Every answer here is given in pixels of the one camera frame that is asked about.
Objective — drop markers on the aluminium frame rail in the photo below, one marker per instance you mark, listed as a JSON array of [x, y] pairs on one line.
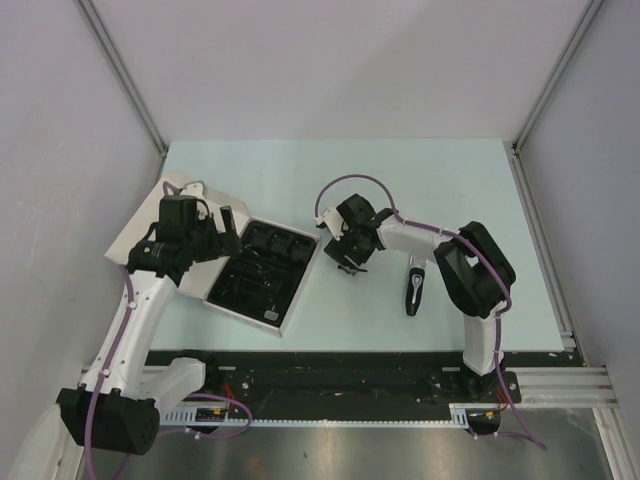
[[563, 388]]

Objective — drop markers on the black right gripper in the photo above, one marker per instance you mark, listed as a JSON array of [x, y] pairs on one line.
[[338, 249]]

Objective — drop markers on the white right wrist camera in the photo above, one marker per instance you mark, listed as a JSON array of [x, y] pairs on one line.
[[332, 220]]

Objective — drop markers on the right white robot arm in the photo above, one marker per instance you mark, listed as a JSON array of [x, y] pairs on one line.
[[475, 272]]

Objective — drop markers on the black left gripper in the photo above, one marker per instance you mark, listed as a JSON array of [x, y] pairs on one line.
[[223, 244]]

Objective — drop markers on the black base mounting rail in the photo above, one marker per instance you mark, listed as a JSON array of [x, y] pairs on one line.
[[354, 387]]

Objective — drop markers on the white box with black tray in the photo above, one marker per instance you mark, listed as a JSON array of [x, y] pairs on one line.
[[260, 286]]

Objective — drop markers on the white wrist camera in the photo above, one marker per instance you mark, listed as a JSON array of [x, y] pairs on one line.
[[197, 189], [332, 220]]

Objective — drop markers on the silver black hair clipper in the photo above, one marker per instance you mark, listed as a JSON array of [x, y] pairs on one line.
[[414, 285]]

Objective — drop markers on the black cleaning brush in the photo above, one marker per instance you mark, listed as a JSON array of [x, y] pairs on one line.
[[352, 271]]

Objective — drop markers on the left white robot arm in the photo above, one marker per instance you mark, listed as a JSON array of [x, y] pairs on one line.
[[113, 408]]

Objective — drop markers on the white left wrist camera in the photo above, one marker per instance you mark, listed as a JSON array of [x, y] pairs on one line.
[[197, 189]]

